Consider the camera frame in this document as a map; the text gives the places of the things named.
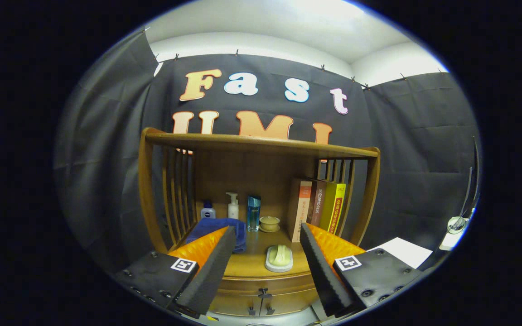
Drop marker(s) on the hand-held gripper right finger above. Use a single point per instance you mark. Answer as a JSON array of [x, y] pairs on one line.
[[324, 274]]

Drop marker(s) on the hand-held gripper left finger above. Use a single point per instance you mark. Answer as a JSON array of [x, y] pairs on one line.
[[209, 274]]

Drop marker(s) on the wooden drawer with black knob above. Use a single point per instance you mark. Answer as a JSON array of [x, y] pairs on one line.
[[243, 285]]

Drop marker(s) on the wooden countertop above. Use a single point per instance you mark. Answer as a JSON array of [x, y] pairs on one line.
[[252, 262]]

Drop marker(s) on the white drawer unit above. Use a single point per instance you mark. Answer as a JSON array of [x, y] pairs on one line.
[[401, 251]]

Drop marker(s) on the wooden cabinet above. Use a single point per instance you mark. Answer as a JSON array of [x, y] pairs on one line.
[[243, 172]]

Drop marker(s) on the blue folded towel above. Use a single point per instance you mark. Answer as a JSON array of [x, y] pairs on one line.
[[211, 225]]

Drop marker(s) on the small white blue-capped bottle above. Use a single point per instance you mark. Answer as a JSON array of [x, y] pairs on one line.
[[208, 213]]

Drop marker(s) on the yellow book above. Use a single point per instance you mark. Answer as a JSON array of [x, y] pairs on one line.
[[335, 208]]

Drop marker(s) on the white pump bottle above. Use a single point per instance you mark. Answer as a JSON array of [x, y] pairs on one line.
[[233, 210]]

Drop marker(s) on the cream book with orange spine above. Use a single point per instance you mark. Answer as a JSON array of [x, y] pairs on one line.
[[299, 208]]

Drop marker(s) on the brown book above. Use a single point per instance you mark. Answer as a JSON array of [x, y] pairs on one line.
[[317, 203]]

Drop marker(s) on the blue glass bottle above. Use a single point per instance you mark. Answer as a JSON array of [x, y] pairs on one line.
[[253, 215]]

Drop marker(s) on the beige lidded teacup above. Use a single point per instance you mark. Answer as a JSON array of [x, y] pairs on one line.
[[269, 223]]

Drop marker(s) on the white side desk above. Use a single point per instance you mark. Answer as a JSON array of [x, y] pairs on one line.
[[449, 242]]

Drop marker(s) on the pale round bowl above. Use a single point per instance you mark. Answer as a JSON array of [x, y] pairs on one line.
[[456, 225]]

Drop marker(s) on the dark monitor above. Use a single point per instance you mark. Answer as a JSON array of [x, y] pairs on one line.
[[468, 190]]

